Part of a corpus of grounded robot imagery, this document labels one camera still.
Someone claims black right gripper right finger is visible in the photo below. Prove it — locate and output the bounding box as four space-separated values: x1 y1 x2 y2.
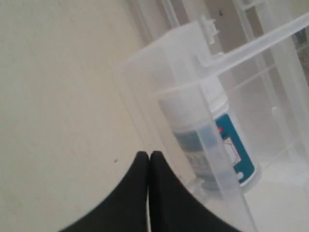
149 151 224 232

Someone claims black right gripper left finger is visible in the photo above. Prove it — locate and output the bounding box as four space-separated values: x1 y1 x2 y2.
62 151 149 232

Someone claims white teal pill bottle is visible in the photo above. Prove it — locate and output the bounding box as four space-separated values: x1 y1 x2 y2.
158 79 259 190

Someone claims translucent drawer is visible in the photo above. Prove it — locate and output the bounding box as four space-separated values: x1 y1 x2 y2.
115 3 309 232

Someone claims white plastic drawer cabinet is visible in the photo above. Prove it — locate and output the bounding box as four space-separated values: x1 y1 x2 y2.
135 0 309 155

